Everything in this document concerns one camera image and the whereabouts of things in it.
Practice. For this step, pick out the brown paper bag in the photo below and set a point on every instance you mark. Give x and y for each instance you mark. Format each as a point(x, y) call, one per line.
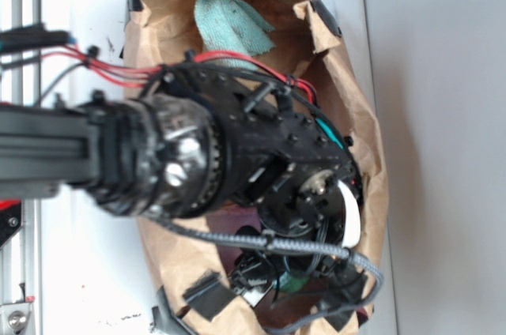
point(307, 45)

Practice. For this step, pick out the black metal corner bracket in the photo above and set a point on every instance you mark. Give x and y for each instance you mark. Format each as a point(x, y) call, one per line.
point(11, 215)

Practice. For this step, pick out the green textured ball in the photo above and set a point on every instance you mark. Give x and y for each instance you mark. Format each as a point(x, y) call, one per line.
point(291, 284)

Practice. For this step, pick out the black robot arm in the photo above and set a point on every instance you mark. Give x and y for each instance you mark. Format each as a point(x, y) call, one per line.
point(197, 136)

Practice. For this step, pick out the aluminium frame rail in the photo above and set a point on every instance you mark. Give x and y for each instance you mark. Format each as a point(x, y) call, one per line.
point(20, 257)

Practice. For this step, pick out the light teal cloth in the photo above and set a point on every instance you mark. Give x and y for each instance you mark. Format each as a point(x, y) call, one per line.
point(232, 25)

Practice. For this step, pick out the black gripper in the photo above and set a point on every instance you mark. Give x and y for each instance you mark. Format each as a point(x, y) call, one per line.
point(316, 201)

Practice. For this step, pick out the silver corner bracket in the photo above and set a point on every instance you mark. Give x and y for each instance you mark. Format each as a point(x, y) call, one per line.
point(15, 318)

